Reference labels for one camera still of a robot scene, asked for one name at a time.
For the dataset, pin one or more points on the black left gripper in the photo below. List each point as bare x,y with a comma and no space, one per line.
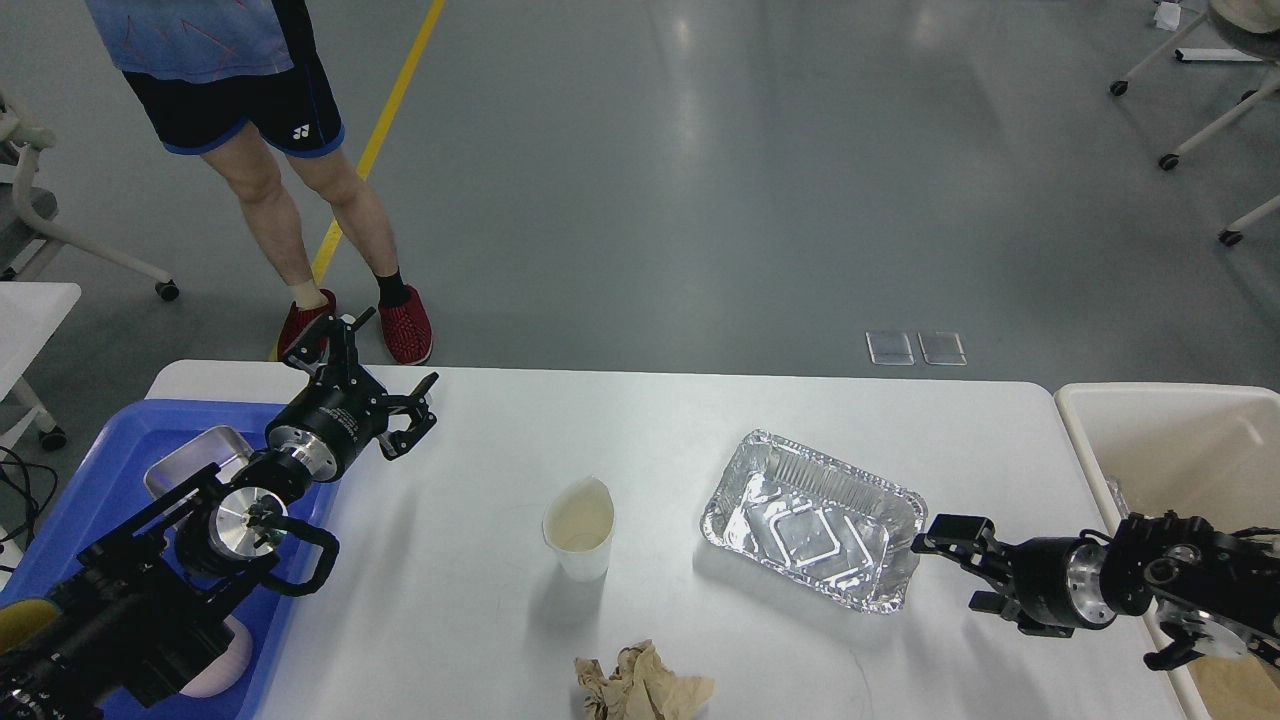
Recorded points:
343,408

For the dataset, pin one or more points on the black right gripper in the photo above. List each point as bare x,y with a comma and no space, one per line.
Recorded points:
1055,583

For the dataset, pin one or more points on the square stainless steel container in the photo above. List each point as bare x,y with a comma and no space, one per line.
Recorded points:
222,446

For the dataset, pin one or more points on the aluminium foil tray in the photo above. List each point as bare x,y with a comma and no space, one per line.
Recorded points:
817,521

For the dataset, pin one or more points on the pink plastic mug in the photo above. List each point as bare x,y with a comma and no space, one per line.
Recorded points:
227,668

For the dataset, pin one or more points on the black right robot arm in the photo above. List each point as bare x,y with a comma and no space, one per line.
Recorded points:
1213,593

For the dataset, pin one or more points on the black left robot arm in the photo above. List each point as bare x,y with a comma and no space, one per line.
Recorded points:
148,609

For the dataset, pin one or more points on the clear floor plate right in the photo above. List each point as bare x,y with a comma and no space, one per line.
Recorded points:
942,348

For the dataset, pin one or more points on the clear floor plate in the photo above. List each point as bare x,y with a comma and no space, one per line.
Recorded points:
887,348
942,348

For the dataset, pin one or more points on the clear floor plate left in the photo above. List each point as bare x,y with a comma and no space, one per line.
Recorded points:
887,348

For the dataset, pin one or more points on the white paper cup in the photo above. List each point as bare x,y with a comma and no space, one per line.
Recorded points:
578,527

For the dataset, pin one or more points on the white plastic bin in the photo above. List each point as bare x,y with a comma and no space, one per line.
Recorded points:
1196,449

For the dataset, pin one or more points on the person in blue shirt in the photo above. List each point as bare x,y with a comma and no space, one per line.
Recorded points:
234,82

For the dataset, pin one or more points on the crumpled brown paper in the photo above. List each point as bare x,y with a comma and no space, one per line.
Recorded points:
640,687

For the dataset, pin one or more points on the blue home mug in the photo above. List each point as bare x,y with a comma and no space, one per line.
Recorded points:
23,620

